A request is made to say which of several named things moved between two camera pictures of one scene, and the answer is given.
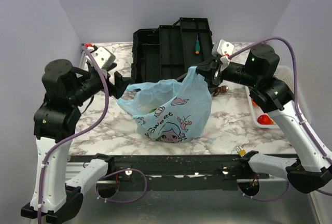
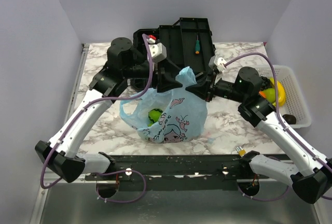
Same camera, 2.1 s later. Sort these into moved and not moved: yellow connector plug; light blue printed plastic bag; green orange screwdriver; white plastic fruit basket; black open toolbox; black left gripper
Moved: light blue printed plastic bag; black left gripper
Not moved: yellow connector plug; white plastic fruit basket; black open toolbox; green orange screwdriver
